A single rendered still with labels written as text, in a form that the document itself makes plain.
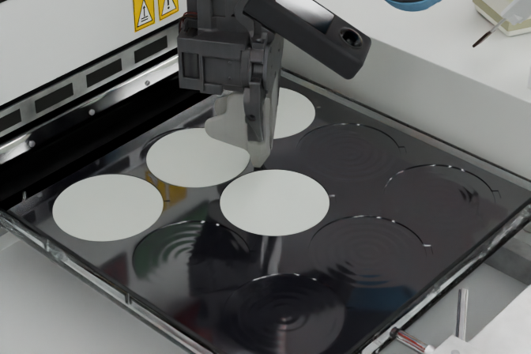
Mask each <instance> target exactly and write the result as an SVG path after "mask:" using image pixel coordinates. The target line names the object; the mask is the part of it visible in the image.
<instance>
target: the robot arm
mask: <svg viewBox="0 0 531 354"><path fill-rule="evenodd" d="M385 1H386V2H387V3H389V4H390V5H391V6H392V7H394V8H396V9H399V10H403V11H408V12H418V11H422V10H426V9H428V8H429V7H431V6H433V5H435V4H436V3H437V2H441V1H442V0H385ZM186 7H187V12H185V13H184V14H183V16H182V17H181V19H180V20H179V35H178V36H177V49H178V65H179V87H180V88H181V89H194V90H200V93H207V94H213V95H220V96H221V95H222V93H223V91H224V90H228V91H234V92H233V93H231V94H230V95H228V96H224V97H221V98H219V99H217V100H216V102H215V106H214V108H215V112H216V113H217V116H215V117H212V118H210V119H207V120H206V122H205V132H206V133H207V134H208V135H209V136H210V137H211V138H213V139H216V140H218V141H222V142H225V143H228V144H229V145H234V146H236V147H239V148H241V149H245V150H246V151H248V153H249V154H250V160H251V163H252V164H253V166H254V167H255V168H260V167H261V166H262V165H263V164H264V162H265V161H266V159H267V158H268V156H269V154H270V151H271V150H272V147H273V137H274V131H275V125H276V119H277V106H278V100H279V91H280V82H281V59H282V55H283V48H284V38H285V39H286V40H288V41H289V42H291V43H293V44H294V45H296V46H297V47H298V48H300V49H301V50H302V51H304V52H306V53H307V54H309V55H310V56H311V57H313V58H315V59H316V60H318V61H319V62H320V63H322V64H323V65H325V66H327V67H328V68H330V69H331V70H332V71H334V72H335V73H337V74H339V75H340V76H342V77H343V78H344V79H347V80H350V79H352V78H354V77H355V75H356V74H357V73H358V72H359V70H360V69H361V68H362V66H363V64H364V62H365V59H366V57H367V54H368V52H369V50H370V47H371V38H370V37H369V36H367V35H365V34H364V33H362V32H361V31H360V30H358V29H357V28H355V27H354V26H352V25H351V24H349V23H348V22H347V21H345V20H343V19H342V18H340V17H339V16H338V15H336V14H335V13H333V12H331V11H330V10H329V9H327V8H326V7H325V6H323V5H321V4H320V3H318V2H316V1H315V0H186ZM186 14H187V16H185V15H186ZM184 18H186V19H185V20H184ZM182 20H183V24H182V30H181V22H182ZM187 29H188V31H187Z"/></svg>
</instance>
